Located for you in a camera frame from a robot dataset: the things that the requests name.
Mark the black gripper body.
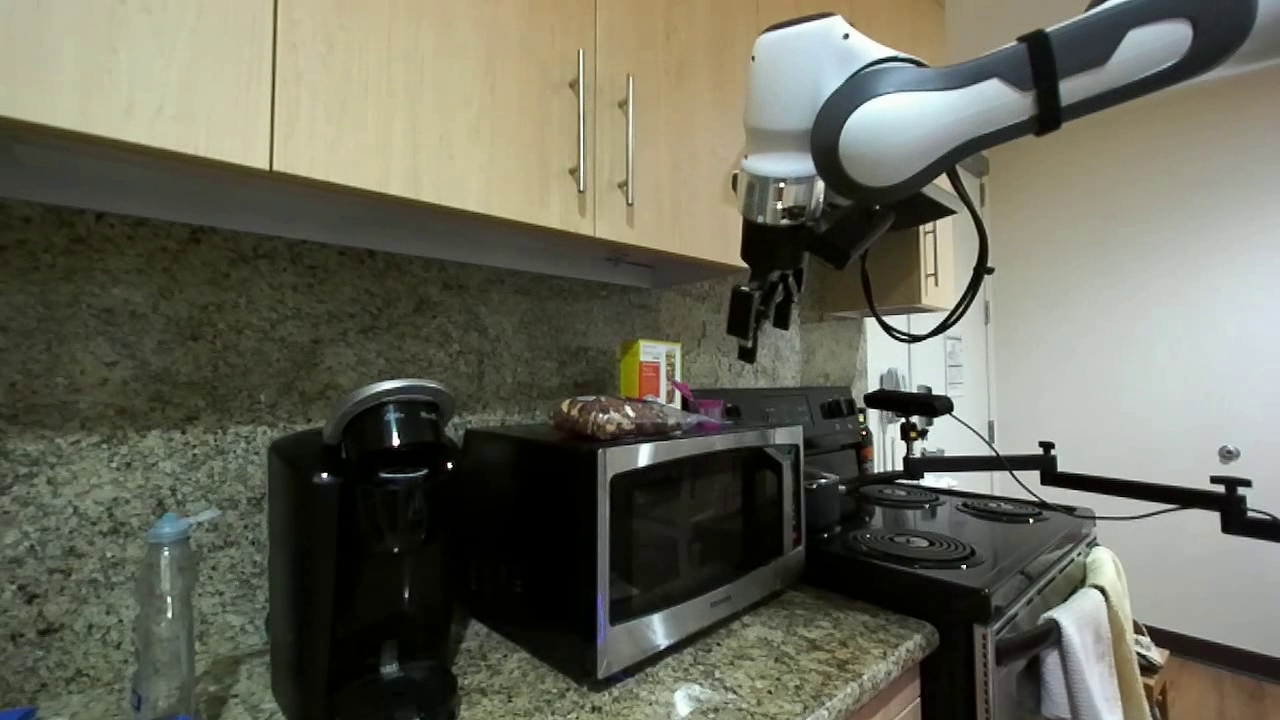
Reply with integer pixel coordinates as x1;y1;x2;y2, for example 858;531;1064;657
737;215;810;293

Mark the clear plastic snack bag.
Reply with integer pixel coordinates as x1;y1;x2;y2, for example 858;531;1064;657
550;391;692;446

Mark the stainless black microwave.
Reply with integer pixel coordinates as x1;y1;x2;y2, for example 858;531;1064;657
454;415;810;688

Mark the small purple cup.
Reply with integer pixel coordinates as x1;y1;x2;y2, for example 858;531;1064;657
673;375;737;436

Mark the yellow carton box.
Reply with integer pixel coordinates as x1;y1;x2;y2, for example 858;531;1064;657
616;334;686;406

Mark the black electric stove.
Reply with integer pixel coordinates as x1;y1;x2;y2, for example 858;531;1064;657
692;382;1102;720

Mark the black coffee maker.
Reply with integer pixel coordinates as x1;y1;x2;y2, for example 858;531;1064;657
262;375;472;720

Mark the yellow hanging towel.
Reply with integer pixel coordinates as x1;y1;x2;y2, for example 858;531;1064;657
1085;542;1158;720

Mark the white hanging towel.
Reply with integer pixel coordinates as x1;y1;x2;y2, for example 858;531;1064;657
1030;584;1130;720

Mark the clear plastic water bottle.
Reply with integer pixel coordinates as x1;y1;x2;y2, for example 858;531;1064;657
126;500;223;720

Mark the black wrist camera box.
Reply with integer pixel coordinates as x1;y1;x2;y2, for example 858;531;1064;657
805;186;960;272

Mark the black camera on stand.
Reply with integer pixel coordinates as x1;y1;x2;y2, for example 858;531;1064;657
858;382;960;462

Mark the steel wall cabinet handle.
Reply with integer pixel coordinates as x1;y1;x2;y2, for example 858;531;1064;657
566;44;590;199
610;70;641;212

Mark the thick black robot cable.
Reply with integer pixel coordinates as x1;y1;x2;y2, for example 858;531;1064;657
855;162;1000;347

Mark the short wooden wall cabinet door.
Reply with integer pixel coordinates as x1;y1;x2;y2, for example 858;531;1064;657
862;0;949;63

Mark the thin black camera cable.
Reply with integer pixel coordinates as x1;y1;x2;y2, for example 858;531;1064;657
949;406;1185;523

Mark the wide wooden wall cabinet door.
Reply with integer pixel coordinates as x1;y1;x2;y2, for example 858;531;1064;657
0;0;279;171

